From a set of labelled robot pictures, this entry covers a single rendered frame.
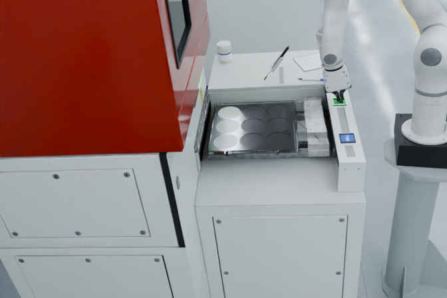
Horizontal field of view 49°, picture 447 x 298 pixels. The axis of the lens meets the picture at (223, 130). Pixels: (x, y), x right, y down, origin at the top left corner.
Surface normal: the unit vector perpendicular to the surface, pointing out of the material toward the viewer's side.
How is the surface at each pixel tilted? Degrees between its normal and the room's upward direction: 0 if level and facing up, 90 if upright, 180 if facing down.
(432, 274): 90
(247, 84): 0
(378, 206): 0
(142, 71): 90
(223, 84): 0
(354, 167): 90
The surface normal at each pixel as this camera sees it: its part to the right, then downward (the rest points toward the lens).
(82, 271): -0.07, 0.58
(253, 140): -0.10, -0.82
